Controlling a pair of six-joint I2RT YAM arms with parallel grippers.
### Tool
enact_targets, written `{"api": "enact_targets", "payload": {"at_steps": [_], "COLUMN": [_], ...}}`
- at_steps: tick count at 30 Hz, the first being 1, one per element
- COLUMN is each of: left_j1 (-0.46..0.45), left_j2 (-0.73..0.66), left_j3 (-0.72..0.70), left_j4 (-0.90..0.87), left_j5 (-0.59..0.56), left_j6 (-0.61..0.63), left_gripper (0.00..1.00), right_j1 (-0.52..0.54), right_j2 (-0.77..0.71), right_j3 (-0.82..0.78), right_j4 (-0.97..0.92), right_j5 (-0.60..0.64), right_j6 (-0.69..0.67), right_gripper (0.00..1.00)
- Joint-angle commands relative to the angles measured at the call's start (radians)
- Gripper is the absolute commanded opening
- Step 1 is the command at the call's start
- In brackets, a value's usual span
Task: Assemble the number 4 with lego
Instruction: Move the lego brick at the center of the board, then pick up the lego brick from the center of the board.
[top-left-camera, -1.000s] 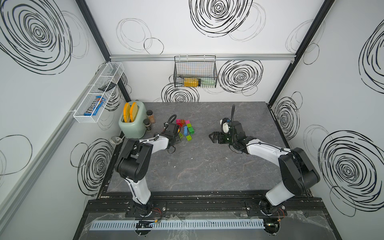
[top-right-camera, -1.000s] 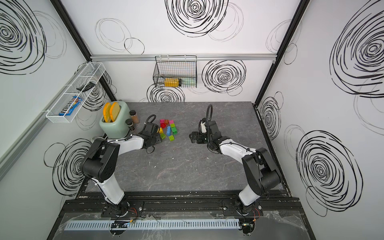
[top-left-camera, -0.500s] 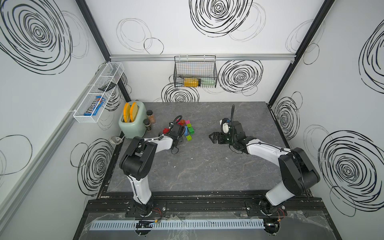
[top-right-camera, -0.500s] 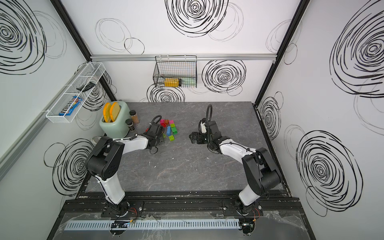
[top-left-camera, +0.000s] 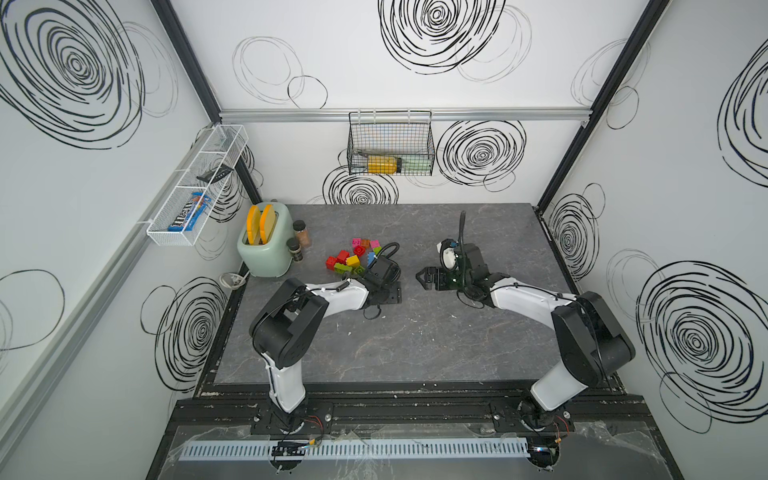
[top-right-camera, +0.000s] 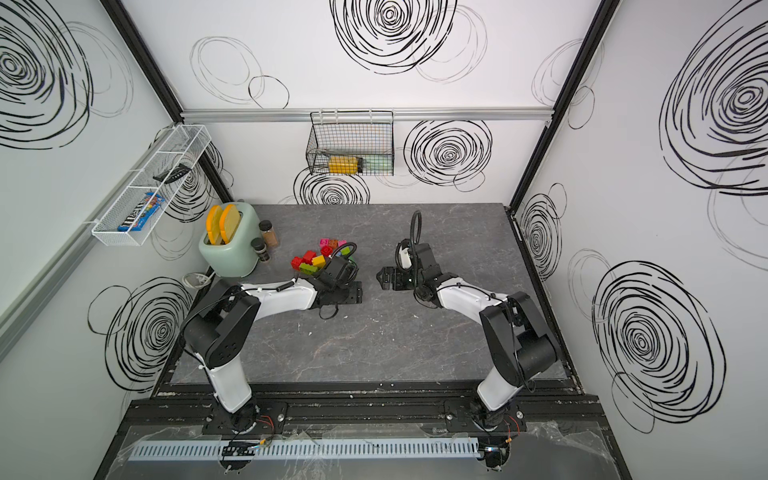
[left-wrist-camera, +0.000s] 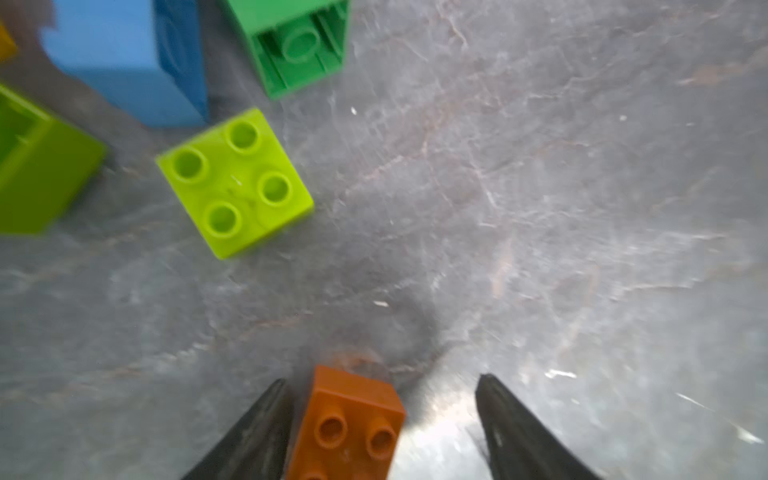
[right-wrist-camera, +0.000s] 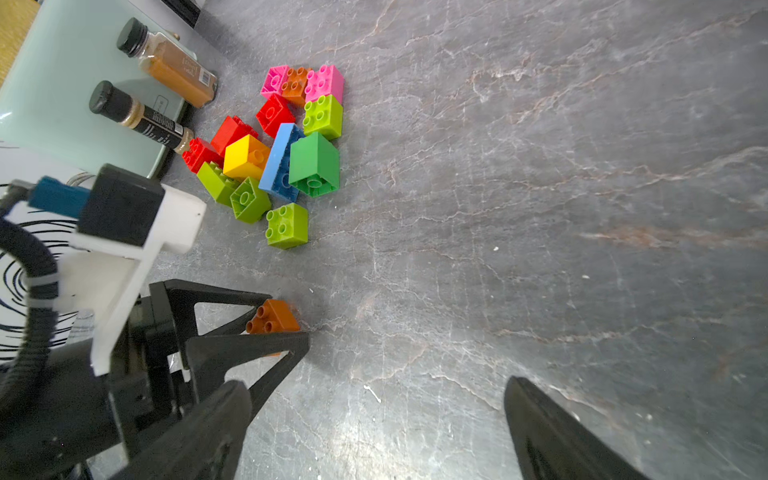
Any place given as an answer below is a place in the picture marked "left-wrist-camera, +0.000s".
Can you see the yellow lego brick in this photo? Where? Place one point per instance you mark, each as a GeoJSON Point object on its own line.
{"type": "Point", "coordinates": [8, 47]}

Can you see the long green lego brick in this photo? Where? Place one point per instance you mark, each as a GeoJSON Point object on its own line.
{"type": "Point", "coordinates": [45, 163]}

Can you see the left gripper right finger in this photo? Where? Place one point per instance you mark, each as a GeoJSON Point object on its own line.
{"type": "Point", "coordinates": [519, 445]}

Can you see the orange lego brick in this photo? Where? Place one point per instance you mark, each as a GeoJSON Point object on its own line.
{"type": "Point", "coordinates": [350, 428]}

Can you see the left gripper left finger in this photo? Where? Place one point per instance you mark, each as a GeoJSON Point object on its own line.
{"type": "Point", "coordinates": [256, 446]}

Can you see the lime green lego brick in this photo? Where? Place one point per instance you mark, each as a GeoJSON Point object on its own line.
{"type": "Point", "coordinates": [236, 183]}

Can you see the dark green lego brick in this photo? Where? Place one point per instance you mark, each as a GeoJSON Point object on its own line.
{"type": "Point", "coordinates": [292, 43]}

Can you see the blue lego brick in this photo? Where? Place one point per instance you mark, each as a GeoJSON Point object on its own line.
{"type": "Point", "coordinates": [144, 57]}

